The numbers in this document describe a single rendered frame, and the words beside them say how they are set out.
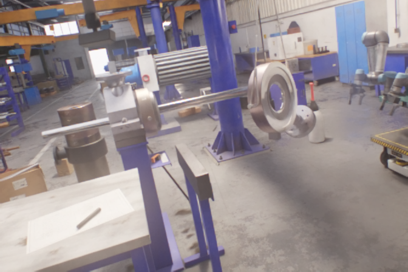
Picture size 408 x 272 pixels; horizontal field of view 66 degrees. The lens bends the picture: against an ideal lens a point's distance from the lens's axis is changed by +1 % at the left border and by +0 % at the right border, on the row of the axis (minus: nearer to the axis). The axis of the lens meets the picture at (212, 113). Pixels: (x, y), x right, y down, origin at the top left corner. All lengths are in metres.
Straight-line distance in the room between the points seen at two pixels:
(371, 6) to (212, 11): 3.87
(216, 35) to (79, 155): 2.13
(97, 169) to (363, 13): 5.54
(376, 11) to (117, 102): 5.85
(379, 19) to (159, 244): 6.03
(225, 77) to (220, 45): 0.41
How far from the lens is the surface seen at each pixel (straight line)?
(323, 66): 8.30
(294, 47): 9.20
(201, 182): 1.67
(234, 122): 4.18
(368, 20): 7.04
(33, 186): 4.20
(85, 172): 3.85
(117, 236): 1.34
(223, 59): 4.04
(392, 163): 3.47
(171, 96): 9.54
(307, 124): 1.88
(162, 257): 2.49
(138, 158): 2.14
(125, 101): 2.22
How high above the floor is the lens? 1.53
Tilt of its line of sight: 13 degrees down
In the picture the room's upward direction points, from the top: 10 degrees counter-clockwise
